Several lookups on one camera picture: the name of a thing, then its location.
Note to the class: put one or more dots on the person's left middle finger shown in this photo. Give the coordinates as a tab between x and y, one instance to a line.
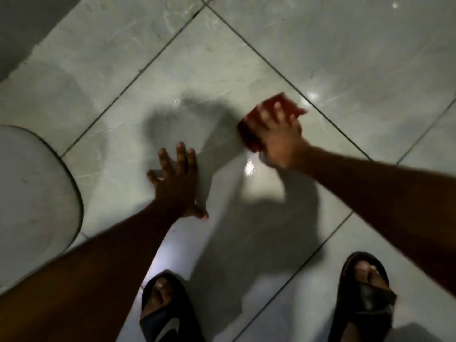
181	158

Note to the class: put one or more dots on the person's left little finger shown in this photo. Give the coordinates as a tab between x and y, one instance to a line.
155	178

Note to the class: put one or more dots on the black slide sandal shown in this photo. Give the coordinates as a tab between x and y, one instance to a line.
363	299
167	309

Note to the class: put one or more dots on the person's right hand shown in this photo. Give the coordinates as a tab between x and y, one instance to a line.
281	145

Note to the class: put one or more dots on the person's left hand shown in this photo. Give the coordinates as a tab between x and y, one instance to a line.
176	188

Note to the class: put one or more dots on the person's right fingers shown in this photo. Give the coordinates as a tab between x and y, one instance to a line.
279	113

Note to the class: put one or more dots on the person's left forearm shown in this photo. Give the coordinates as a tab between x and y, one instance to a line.
89	270

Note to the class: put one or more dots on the person's right forearm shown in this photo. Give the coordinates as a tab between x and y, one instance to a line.
384	206

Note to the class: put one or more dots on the white toilet base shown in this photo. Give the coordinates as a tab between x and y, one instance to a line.
32	202

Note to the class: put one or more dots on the red scrubbing sponge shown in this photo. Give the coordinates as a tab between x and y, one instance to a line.
254	126

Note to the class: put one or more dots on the person's left thumb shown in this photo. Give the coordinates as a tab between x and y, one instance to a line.
200	211

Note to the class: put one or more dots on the person's foot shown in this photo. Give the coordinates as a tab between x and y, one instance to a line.
372	277
158	299

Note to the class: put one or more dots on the person's right foot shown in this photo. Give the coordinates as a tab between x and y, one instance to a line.
372	277

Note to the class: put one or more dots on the person's left foot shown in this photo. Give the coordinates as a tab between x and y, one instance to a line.
158	299

